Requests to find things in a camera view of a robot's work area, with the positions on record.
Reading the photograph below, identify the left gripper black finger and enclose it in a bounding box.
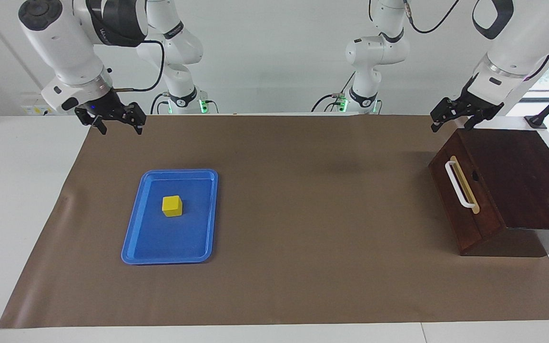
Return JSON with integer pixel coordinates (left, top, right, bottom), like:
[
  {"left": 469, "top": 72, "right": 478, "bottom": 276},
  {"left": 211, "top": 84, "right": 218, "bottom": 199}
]
[
  {"left": 464, "top": 114, "right": 489, "bottom": 131},
  {"left": 430, "top": 98, "right": 461, "bottom": 133}
]

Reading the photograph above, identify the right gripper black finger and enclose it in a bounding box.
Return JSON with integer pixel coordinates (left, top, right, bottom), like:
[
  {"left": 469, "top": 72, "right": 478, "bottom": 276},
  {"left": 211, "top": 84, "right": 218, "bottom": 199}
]
[
  {"left": 75, "top": 109, "right": 108, "bottom": 135},
  {"left": 122, "top": 102, "right": 146, "bottom": 135}
]

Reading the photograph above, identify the wooden drawer with white handle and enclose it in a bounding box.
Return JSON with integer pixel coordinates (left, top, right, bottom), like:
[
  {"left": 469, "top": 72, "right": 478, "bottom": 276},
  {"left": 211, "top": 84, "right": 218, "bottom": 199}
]
[{"left": 428, "top": 143, "right": 503, "bottom": 241}]

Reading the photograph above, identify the yellow cube block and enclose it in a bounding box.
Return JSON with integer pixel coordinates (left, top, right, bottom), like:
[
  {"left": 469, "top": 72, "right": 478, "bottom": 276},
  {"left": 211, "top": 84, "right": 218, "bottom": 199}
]
[{"left": 162, "top": 195, "right": 183, "bottom": 218}]

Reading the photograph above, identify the dark wooden cabinet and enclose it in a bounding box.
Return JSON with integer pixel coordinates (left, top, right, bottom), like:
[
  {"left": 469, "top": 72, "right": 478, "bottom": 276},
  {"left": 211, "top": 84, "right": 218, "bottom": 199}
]
[{"left": 428, "top": 129, "right": 549, "bottom": 258}]

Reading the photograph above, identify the blue plastic tray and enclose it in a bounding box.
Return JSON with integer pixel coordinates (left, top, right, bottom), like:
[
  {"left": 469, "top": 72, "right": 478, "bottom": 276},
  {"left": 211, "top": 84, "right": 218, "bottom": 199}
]
[{"left": 121, "top": 169, "right": 219, "bottom": 265}]

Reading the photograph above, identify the brown table mat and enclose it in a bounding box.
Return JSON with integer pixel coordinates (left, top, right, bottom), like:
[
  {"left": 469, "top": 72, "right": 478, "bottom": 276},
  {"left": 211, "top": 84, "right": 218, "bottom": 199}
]
[{"left": 0, "top": 113, "right": 549, "bottom": 329}]

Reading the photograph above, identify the black right arm base cable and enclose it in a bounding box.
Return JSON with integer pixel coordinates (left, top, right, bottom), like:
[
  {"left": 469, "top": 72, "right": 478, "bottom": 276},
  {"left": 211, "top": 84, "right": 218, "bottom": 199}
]
[{"left": 150, "top": 92, "right": 170, "bottom": 115}]

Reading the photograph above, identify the black arm base cable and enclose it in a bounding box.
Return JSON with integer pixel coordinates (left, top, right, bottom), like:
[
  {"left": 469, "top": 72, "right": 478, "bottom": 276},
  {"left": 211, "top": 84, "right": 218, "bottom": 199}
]
[
  {"left": 150, "top": 92, "right": 170, "bottom": 115},
  {"left": 311, "top": 71, "right": 355, "bottom": 113}
]

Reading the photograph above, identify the white wall socket box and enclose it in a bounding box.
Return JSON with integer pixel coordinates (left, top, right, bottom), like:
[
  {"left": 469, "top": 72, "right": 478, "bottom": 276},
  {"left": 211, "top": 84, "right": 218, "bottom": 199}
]
[{"left": 21, "top": 93, "right": 58, "bottom": 116}]

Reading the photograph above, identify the black left arm base cable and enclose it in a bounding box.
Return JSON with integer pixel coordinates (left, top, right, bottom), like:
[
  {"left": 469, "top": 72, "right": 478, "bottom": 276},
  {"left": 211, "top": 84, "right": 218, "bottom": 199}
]
[{"left": 311, "top": 71, "right": 355, "bottom": 113}]

